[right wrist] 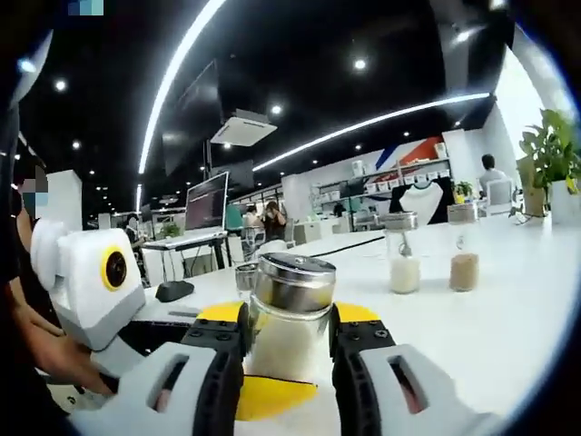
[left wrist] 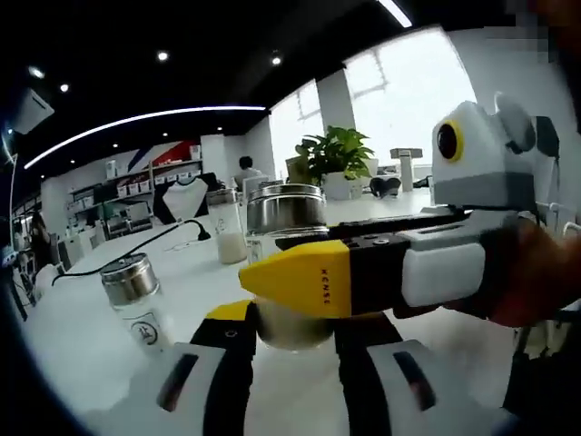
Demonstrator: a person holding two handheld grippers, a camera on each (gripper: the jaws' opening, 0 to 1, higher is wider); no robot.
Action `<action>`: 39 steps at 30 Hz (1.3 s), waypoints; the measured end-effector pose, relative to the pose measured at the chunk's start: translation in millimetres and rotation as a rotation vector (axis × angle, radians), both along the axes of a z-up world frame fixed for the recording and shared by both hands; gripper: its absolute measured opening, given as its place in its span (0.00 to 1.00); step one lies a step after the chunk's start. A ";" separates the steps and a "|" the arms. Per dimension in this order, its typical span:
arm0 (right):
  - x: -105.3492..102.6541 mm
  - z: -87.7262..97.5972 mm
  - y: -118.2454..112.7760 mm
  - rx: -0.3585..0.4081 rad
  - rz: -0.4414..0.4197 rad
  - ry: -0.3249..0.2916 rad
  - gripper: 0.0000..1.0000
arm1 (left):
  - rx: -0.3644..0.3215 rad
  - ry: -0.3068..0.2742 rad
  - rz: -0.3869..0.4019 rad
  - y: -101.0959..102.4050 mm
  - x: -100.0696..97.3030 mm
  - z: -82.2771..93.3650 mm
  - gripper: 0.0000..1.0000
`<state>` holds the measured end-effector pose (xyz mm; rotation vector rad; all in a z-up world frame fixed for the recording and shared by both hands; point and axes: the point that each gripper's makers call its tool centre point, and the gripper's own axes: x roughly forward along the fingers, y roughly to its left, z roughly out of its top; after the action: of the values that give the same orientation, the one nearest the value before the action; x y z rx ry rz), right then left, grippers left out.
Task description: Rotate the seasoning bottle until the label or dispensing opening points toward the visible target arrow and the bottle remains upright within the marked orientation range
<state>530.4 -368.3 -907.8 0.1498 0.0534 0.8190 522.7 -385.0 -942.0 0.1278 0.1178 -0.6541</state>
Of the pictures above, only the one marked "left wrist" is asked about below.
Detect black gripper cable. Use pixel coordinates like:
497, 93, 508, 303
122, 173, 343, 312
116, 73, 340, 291
535, 115, 574, 233

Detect black headphones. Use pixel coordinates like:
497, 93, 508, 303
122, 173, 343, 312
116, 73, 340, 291
369, 176, 403, 199

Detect metal storage shelf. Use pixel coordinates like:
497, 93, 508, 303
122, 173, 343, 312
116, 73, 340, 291
66, 156, 204, 220

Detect black power cable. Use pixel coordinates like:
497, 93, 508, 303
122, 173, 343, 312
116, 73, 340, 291
51, 218, 211, 288

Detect person's right hand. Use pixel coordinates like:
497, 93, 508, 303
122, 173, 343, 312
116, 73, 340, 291
392, 215, 581, 329

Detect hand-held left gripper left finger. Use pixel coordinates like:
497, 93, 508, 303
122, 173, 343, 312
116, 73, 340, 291
156, 299, 260, 436

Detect white black-sleeved shirt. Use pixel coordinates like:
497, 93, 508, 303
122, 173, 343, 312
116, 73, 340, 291
151, 172, 220, 226

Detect green leafy plant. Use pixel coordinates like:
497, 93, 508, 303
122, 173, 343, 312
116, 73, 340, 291
294, 125, 379, 183

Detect row of white storage boxes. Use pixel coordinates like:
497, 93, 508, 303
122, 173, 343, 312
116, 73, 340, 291
115, 171, 201, 197

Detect curved linear ceiling light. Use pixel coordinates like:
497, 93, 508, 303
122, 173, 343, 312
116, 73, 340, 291
24, 105, 268, 170

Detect ceiling air vent panel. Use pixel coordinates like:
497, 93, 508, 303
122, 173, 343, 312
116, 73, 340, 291
12, 87, 56, 135

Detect brown cardboard box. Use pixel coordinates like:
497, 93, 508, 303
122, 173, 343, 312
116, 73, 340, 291
284, 155, 315, 183

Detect glass seasoning bottle white powder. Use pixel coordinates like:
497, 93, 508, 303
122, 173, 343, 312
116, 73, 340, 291
100, 253, 177, 361
246, 183, 338, 354

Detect white plant pot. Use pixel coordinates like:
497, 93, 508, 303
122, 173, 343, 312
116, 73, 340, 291
323, 171, 367, 202

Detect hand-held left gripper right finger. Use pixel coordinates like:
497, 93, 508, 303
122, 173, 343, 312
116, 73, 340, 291
333, 312, 458, 436

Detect straight linear ceiling light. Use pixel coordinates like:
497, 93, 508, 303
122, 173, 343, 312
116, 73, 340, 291
378, 0, 413, 27

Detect tall seasoning bottle white contents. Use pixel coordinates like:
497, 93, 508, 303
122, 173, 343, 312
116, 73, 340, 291
206, 187, 250, 266

